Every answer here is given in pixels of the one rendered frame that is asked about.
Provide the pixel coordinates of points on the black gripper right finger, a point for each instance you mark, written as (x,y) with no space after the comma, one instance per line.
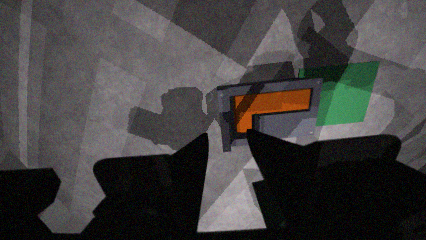
(294,173)

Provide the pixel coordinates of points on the orange l-shaped part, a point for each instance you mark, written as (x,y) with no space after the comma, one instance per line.
(267,102)

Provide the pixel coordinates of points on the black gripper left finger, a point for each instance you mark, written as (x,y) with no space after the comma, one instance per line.
(181,175)

